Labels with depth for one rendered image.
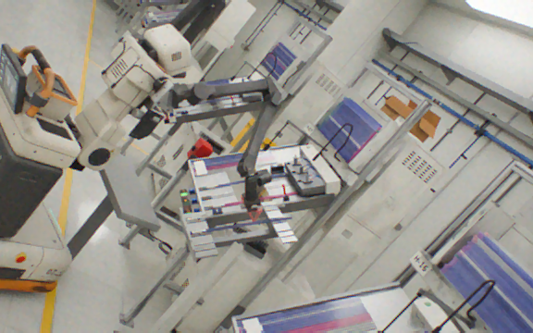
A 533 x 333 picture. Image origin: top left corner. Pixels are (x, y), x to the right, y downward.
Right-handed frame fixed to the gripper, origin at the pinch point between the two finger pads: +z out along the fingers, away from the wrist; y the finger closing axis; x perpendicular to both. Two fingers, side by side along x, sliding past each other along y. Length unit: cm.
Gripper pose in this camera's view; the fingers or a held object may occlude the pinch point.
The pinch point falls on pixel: (251, 214)
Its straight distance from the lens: 260.0
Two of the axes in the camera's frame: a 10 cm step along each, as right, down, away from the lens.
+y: -2.9, -4.7, 8.3
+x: -9.6, 1.3, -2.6
